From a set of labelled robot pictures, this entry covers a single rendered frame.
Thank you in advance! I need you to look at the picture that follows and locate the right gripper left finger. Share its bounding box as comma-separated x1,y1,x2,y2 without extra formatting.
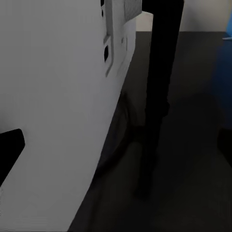
0,129,25,186

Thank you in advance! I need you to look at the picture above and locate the monitor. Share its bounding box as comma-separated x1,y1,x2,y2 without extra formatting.
0,0,184,232

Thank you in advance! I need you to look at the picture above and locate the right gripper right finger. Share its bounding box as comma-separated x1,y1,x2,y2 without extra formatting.
217,128,232,167

